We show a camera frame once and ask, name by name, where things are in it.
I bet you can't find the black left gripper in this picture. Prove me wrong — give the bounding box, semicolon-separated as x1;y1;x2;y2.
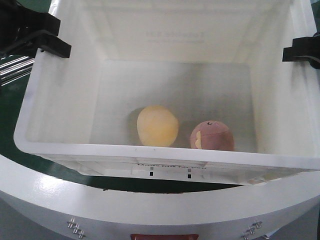
0;0;72;59

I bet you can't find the pink plush toy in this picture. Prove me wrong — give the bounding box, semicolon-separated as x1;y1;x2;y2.
189;120;235;151

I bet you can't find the white plastic tote box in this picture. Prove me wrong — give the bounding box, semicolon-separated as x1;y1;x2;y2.
13;0;320;185

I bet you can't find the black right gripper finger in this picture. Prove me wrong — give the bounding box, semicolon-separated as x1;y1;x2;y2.
292;35;320;50
282;47;320;69

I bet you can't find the cream yellow plush toy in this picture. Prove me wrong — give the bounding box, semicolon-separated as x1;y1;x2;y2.
136;105;179;147

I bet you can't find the red button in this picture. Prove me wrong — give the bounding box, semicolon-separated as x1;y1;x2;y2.
130;234;199;240

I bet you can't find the metal rods bundle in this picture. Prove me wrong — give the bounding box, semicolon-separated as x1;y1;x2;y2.
0;55;35;86

